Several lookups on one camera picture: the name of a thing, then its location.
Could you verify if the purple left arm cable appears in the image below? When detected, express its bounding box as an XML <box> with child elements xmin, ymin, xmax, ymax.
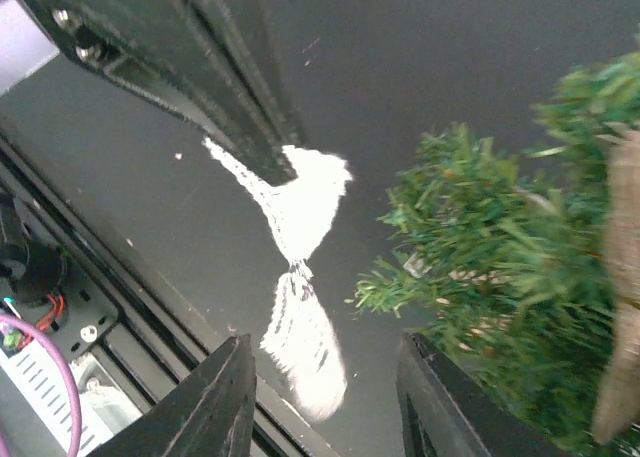
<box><xmin>0</xmin><ymin>312</ymin><xmax>84</xmax><ymax>457</ymax></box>

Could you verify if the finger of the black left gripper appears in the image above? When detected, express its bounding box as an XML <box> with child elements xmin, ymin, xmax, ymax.
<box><xmin>18</xmin><ymin>0</ymin><xmax>303</xmax><ymax>186</ymax></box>

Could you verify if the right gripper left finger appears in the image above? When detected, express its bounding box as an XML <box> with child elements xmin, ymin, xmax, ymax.
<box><xmin>91</xmin><ymin>334</ymin><xmax>257</xmax><ymax>457</ymax></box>

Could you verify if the small green christmas tree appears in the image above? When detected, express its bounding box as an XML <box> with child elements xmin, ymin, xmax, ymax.
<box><xmin>353</xmin><ymin>52</ymin><xmax>639</xmax><ymax>456</ymax></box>

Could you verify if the burlap bow ornament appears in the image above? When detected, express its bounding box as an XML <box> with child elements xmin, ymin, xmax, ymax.
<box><xmin>591</xmin><ymin>128</ymin><xmax>639</xmax><ymax>444</ymax></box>

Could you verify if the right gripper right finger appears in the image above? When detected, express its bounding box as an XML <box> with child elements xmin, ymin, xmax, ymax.
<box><xmin>397</xmin><ymin>333</ymin><xmax>568</xmax><ymax>457</ymax></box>

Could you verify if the silver mesh bow ornament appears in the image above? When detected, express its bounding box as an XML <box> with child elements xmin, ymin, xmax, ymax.
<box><xmin>203</xmin><ymin>137</ymin><xmax>353</xmax><ymax>421</ymax></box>

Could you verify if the white slotted cable duct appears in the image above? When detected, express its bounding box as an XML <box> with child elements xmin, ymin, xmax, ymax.
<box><xmin>1</xmin><ymin>342</ymin><xmax>114</xmax><ymax>456</ymax></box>

